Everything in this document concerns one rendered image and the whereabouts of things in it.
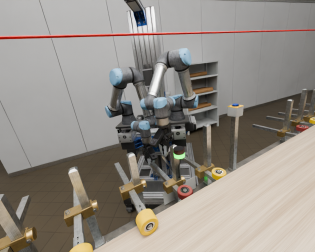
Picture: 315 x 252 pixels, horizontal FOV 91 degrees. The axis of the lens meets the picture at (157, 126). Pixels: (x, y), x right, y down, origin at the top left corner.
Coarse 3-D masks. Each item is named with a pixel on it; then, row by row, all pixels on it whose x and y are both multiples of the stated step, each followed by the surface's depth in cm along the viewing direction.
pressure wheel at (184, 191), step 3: (180, 186) 83; (183, 186) 83; (186, 186) 83; (189, 186) 82; (177, 189) 81; (180, 189) 81; (183, 189) 80; (186, 189) 81; (189, 189) 80; (177, 192) 80; (180, 192) 79; (183, 192) 79; (186, 192) 79; (189, 192) 78; (192, 192) 80; (180, 195) 78; (183, 195) 77; (186, 195) 77; (189, 195) 78; (180, 198) 79; (183, 198) 78
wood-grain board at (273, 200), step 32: (256, 160) 97; (288, 160) 93; (224, 192) 76; (256, 192) 74; (288, 192) 72; (160, 224) 65; (192, 224) 63; (224, 224) 62; (256, 224) 60; (288, 224) 58
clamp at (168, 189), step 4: (168, 180) 94; (172, 180) 94; (180, 180) 93; (184, 180) 95; (164, 184) 91; (168, 184) 91; (172, 184) 91; (176, 184) 92; (180, 184) 94; (164, 188) 93; (168, 188) 90; (168, 192) 91
